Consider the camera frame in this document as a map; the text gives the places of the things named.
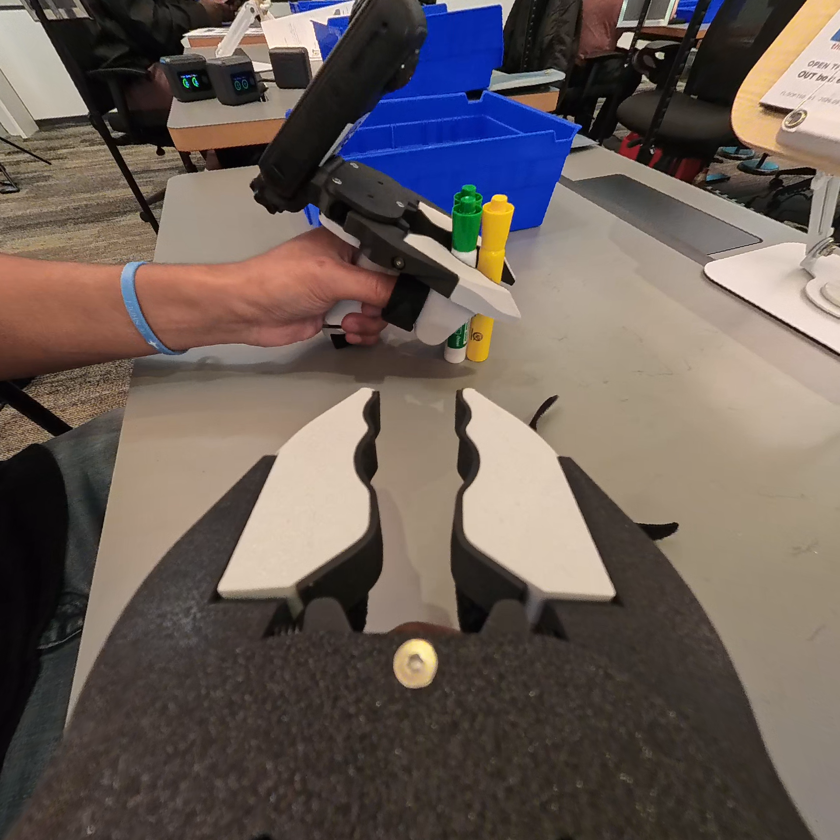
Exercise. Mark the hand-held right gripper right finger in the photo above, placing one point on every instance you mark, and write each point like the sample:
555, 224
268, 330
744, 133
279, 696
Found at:
531, 518

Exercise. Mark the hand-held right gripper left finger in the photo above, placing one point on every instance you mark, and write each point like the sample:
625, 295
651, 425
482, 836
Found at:
308, 512

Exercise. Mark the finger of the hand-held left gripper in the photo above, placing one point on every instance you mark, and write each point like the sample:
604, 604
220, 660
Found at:
479, 292
438, 226

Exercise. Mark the green dry erase marker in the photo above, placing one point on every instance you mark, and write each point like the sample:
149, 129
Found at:
464, 226
470, 190

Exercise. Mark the yellow highlighter marker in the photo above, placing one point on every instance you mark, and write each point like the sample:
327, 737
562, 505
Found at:
495, 236

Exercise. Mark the blue plastic bin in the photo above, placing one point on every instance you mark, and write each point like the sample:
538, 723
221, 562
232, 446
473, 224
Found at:
459, 151
459, 46

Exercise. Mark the person's left forearm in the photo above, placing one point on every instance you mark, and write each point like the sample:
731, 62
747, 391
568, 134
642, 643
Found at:
59, 315

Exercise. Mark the grey desk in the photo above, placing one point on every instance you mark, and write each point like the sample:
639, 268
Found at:
656, 394

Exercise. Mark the person's left hand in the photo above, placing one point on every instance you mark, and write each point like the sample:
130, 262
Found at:
275, 295

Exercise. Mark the small black box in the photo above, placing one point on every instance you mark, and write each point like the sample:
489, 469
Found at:
290, 69

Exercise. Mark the white paper sheets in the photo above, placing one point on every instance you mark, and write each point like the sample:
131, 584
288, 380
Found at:
289, 33

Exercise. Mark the black charger with green display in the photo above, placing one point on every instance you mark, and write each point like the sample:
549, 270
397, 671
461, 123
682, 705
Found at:
236, 82
187, 79

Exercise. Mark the white articulated stand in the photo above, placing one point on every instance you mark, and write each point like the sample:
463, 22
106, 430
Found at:
239, 29

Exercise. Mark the wooden-edged side table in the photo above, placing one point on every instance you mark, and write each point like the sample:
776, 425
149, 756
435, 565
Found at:
216, 128

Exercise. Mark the red bag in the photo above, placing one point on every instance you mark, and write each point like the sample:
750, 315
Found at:
663, 161

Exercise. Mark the person's blue jeans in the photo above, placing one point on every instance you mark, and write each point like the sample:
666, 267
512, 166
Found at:
85, 558

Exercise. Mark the blue silicone wristband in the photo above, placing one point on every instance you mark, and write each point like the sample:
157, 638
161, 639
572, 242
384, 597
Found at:
134, 308

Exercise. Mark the black tripod pole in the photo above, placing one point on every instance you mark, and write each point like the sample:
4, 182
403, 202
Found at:
676, 72

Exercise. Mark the person's black shirt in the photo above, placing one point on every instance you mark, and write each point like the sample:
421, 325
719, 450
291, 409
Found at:
29, 590

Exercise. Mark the wooden white book stand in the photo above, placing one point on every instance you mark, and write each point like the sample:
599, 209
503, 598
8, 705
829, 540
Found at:
774, 275

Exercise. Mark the grey laptop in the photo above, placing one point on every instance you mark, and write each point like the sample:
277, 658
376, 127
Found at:
646, 12

